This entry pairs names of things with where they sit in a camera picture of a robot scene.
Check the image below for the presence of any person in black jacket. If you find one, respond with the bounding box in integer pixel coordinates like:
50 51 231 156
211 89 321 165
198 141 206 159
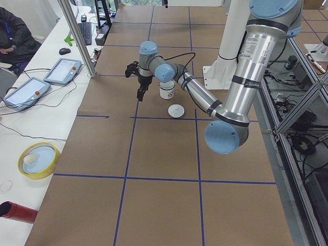
1 7 41 76

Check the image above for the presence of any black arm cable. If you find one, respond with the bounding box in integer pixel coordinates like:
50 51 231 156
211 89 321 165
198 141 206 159
161 52 196 83

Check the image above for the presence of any white enamel mug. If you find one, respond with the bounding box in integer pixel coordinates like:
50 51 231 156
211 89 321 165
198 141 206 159
159 88 175 99

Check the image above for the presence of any black keyboard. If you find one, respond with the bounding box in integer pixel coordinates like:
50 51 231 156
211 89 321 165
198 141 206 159
77 22 92 46

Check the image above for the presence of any grey label printer box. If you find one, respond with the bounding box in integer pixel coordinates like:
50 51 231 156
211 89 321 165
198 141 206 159
95 33 106 46

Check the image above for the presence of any green plastic clip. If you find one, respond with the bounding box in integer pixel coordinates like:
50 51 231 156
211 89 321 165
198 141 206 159
64 36 74 47

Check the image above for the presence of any teach pendant tablet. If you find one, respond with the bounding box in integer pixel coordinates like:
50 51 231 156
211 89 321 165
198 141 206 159
4 77 50 111
43 58 82 85

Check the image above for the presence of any aluminium frame post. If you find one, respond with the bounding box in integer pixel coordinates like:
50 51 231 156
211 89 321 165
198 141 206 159
58 0 96 78

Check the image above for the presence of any black computer mouse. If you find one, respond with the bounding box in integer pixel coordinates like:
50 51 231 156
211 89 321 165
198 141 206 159
58 48 71 55

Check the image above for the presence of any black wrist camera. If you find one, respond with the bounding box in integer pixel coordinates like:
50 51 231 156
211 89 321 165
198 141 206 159
125 61 139 78

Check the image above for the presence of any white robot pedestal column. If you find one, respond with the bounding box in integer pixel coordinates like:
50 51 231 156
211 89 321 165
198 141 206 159
203 0 250 90

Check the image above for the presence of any white mug lid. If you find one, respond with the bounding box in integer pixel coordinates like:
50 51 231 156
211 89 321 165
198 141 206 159
168 104 185 118

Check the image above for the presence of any red cylinder tube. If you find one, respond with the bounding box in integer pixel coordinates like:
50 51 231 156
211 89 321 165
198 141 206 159
1 201 38 224

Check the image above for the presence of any near teach pendant tablet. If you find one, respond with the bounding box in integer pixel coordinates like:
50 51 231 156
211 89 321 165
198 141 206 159
4 77 50 111

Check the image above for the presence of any yellow rimmed blue bowl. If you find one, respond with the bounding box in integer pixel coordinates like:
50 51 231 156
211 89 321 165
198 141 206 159
17 142 60 180

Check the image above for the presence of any far teach pendant tablet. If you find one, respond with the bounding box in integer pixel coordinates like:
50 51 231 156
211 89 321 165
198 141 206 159
43 58 82 85

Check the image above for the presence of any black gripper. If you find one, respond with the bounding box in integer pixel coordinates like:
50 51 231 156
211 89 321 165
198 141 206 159
137 75 153 101

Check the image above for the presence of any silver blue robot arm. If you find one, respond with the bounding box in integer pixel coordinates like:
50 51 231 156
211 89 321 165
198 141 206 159
132 1 303 154

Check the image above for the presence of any clear petri dish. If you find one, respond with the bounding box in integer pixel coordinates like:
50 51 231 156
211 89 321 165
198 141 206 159
0 180 13 194

